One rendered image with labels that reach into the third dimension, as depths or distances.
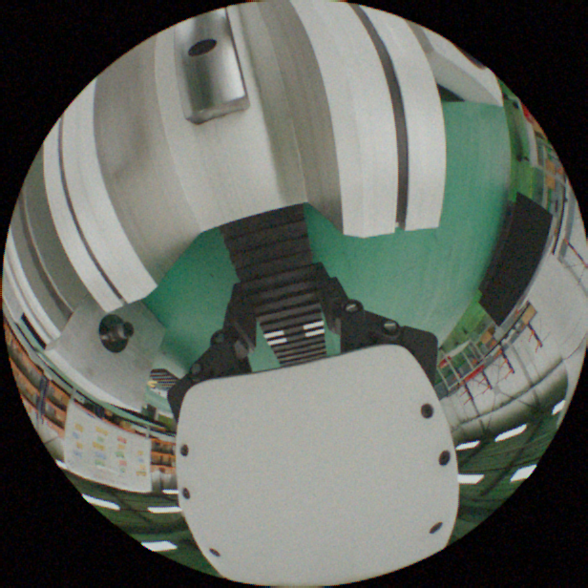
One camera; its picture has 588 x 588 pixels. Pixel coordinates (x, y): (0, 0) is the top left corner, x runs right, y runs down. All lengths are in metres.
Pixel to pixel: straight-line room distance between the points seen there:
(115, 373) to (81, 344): 0.04
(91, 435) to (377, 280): 3.08
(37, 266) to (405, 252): 0.30
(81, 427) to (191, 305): 2.86
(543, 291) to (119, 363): 0.58
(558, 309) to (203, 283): 0.53
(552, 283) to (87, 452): 3.42
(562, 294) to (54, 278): 0.60
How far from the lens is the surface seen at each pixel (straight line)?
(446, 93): 0.18
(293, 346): 0.16
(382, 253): 0.16
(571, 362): 0.49
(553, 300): 0.44
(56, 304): 0.16
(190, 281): 0.15
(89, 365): 0.16
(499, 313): 0.44
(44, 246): 0.17
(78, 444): 3.00
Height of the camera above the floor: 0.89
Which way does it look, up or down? 49 degrees down
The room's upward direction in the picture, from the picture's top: 167 degrees clockwise
